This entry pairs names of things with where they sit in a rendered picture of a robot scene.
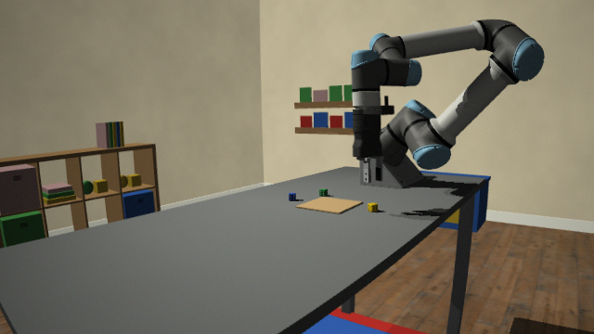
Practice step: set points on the tan flat mat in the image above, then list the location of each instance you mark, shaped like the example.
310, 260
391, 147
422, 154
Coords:
330, 205

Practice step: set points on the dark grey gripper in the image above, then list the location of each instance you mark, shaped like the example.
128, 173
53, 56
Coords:
366, 121

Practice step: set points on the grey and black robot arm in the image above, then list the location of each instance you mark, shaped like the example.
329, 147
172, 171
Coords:
517, 57

